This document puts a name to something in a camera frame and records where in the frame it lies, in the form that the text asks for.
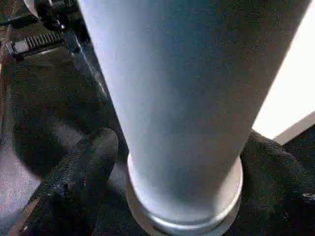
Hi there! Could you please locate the white plastic table leg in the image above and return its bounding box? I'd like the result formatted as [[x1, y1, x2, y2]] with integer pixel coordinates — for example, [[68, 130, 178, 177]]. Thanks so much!
[[77, 0, 315, 236]]

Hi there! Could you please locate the black glossy mat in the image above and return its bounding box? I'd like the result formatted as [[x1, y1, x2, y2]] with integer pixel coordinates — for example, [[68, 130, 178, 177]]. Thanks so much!
[[0, 0, 315, 236]]

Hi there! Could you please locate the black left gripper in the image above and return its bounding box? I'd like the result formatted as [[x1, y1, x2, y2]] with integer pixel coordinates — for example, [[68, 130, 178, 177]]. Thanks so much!
[[0, 0, 111, 104]]

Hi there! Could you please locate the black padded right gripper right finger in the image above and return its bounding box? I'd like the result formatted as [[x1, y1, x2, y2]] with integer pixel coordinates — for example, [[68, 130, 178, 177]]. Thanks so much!
[[230, 129, 315, 236]]

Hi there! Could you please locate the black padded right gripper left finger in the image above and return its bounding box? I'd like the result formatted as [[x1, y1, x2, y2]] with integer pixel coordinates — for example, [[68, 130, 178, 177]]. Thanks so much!
[[14, 127, 119, 236]]

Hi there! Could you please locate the white plastic table top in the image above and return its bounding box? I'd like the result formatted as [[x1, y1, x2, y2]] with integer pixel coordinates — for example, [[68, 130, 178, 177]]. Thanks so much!
[[251, 7, 315, 146]]

